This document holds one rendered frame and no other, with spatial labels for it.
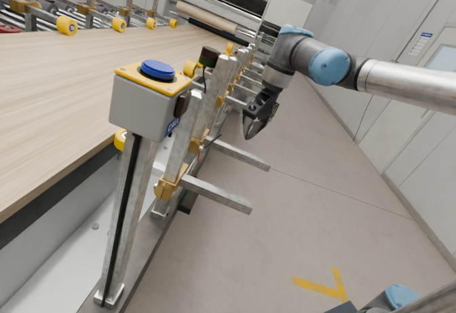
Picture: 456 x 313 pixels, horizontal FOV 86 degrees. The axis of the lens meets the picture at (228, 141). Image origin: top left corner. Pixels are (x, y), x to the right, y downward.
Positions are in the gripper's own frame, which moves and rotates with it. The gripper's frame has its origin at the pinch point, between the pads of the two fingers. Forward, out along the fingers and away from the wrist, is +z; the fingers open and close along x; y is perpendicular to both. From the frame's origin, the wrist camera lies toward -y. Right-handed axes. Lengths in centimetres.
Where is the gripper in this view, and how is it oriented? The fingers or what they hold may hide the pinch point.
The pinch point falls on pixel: (246, 136)
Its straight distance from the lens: 84.7
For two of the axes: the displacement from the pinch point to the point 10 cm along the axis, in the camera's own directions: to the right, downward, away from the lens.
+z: -3.4, 8.1, 4.8
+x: -7.7, -5.3, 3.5
